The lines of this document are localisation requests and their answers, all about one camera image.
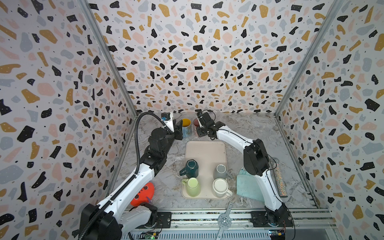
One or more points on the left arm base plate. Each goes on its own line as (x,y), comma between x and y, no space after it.
(158,220)

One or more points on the dark green mug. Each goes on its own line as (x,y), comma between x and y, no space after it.
(191,169)

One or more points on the red fish plush toy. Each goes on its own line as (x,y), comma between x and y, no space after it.
(145,195)

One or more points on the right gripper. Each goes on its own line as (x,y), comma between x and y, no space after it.
(202,130)

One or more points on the glitter bottle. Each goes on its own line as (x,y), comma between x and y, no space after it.
(277,174)

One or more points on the light green mug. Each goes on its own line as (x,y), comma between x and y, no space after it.
(193,187)

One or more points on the beige tray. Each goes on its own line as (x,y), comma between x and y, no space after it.
(208,155)

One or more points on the white mug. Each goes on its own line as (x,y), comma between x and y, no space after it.
(221,188)

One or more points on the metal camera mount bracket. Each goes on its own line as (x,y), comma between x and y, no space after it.
(224,220)

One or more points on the teal cloth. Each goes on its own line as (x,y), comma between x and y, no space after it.
(248,187)

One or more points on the grey mug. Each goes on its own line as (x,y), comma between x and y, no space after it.
(220,172)

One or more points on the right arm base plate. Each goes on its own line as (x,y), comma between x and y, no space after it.
(259,219)

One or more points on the pink mug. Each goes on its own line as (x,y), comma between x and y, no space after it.
(196,125)

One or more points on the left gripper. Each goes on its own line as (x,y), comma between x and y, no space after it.
(176,130)

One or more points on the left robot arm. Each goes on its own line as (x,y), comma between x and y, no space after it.
(109,219)

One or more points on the light blue mug yellow inside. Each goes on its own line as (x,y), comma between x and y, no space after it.
(186,128)

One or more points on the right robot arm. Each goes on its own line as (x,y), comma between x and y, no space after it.
(256,163)

